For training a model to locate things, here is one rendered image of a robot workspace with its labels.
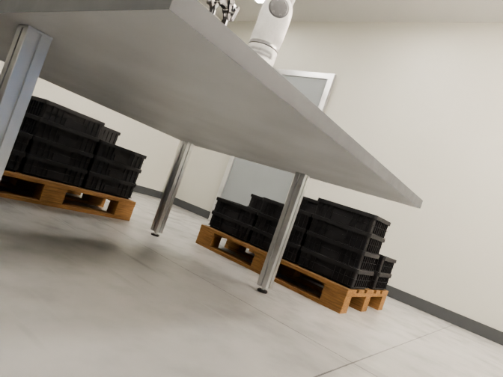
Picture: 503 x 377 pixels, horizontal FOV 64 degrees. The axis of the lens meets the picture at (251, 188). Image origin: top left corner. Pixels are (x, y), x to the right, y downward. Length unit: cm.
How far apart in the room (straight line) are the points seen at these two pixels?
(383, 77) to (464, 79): 79
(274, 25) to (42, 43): 61
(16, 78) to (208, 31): 59
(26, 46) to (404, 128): 374
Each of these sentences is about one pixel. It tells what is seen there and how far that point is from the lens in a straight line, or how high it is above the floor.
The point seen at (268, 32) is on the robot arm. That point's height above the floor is 91.
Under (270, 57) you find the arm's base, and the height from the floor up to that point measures 85.
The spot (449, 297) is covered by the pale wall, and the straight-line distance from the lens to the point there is 402.
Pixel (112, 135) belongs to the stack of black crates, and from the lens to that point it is 334.
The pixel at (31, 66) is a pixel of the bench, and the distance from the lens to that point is 114.
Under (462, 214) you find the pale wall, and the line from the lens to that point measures 406.
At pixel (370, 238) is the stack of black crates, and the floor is 46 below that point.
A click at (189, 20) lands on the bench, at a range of 65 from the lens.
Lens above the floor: 45
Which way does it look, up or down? 1 degrees up
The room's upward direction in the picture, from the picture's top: 19 degrees clockwise
